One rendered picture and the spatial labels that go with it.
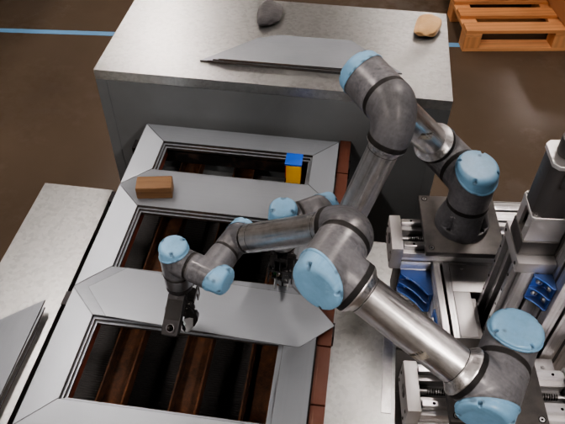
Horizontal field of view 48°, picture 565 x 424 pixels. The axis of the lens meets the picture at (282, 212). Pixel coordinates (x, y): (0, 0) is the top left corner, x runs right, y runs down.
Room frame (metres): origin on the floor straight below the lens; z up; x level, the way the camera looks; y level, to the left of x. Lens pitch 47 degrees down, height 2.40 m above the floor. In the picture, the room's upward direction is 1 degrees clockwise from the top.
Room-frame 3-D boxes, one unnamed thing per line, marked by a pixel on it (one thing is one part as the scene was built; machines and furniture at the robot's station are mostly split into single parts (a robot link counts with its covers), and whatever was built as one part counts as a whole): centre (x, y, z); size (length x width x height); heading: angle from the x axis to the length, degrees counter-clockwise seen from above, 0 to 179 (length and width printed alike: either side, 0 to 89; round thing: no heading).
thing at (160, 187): (1.55, 0.44, 0.87); 0.12 x 0.06 x 0.05; 93
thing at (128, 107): (1.91, 0.05, 0.51); 1.30 x 0.04 x 1.01; 83
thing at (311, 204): (1.17, -0.10, 1.15); 0.11 x 0.11 x 0.08; 25
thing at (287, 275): (1.14, 0.00, 0.99); 0.09 x 0.08 x 0.12; 173
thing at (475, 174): (1.25, -0.51, 1.20); 0.13 x 0.12 x 0.14; 25
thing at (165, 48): (2.19, 0.02, 1.03); 1.30 x 0.60 x 0.04; 83
